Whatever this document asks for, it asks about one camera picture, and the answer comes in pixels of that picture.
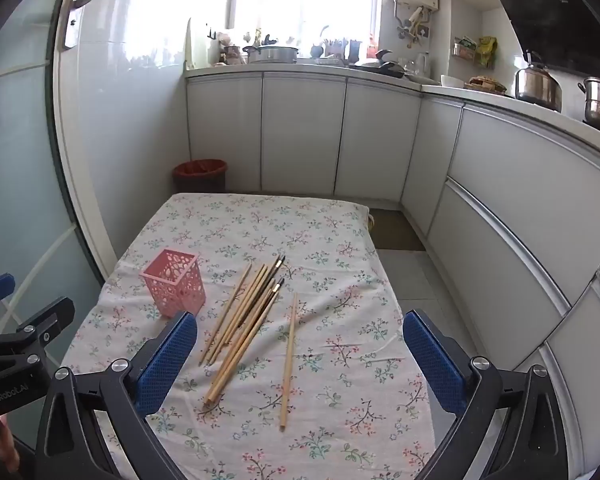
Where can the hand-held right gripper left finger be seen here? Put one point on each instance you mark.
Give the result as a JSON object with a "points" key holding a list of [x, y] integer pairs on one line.
{"points": [[165, 365]]}

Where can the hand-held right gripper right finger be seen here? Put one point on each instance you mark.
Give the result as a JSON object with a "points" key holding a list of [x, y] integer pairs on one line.
{"points": [[432, 365]]}

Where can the pink plastic utensil basket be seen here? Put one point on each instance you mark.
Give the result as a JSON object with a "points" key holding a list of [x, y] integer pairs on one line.
{"points": [[172, 285]]}

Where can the bunch of wooden chopsticks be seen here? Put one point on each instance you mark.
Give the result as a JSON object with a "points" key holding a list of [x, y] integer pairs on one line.
{"points": [[251, 330]]}

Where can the tan bamboo chopstick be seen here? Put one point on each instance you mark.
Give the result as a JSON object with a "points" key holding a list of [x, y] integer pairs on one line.
{"points": [[287, 360]]}

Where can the dark brown chopstick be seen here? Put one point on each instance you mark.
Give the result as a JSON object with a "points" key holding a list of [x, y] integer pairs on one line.
{"points": [[279, 284], [281, 260]]}

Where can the person's left hand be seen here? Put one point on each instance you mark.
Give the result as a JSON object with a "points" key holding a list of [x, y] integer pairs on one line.
{"points": [[5, 442]]}

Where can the frosted glass door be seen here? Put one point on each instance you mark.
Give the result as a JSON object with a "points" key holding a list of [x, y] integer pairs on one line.
{"points": [[20, 185]]}

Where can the floral tablecloth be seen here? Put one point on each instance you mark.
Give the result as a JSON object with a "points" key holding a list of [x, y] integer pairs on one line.
{"points": [[330, 310]]}

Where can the red trash bin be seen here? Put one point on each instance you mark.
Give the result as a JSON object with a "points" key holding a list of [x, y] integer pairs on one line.
{"points": [[200, 177]]}

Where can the white bowl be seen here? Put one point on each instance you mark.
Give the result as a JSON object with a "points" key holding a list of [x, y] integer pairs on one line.
{"points": [[452, 81]]}

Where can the wicker basket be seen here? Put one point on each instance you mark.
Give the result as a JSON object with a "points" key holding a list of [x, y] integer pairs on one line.
{"points": [[485, 85]]}

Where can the steel kettle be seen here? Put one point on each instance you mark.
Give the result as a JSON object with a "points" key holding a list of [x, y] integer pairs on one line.
{"points": [[537, 87]]}

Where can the clear glass pitcher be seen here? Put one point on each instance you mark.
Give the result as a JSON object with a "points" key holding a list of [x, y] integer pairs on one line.
{"points": [[420, 65]]}

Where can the black wok with lid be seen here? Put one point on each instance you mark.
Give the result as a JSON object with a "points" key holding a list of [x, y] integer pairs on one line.
{"points": [[380, 66]]}

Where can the pale cutting board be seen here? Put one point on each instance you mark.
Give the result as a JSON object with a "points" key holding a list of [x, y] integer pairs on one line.
{"points": [[194, 45]]}

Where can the small jar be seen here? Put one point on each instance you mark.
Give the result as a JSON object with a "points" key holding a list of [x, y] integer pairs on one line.
{"points": [[233, 55]]}

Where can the yellow packet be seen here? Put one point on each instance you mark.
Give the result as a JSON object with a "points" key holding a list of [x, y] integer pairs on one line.
{"points": [[487, 50]]}

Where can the red bottle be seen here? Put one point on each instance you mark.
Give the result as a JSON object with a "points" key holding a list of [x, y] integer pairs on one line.
{"points": [[371, 49]]}

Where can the wide steel pot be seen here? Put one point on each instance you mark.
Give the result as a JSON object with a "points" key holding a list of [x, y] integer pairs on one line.
{"points": [[272, 55]]}

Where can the countertop utensil holder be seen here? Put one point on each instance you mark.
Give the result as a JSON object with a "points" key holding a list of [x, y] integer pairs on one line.
{"points": [[336, 49]]}

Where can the small dark teapot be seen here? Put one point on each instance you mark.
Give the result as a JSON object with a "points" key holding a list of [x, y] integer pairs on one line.
{"points": [[317, 52]]}

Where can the black range hood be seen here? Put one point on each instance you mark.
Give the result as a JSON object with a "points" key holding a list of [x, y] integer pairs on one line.
{"points": [[555, 10]]}

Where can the metal wall rack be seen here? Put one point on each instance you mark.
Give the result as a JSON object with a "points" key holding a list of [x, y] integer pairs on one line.
{"points": [[464, 50]]}

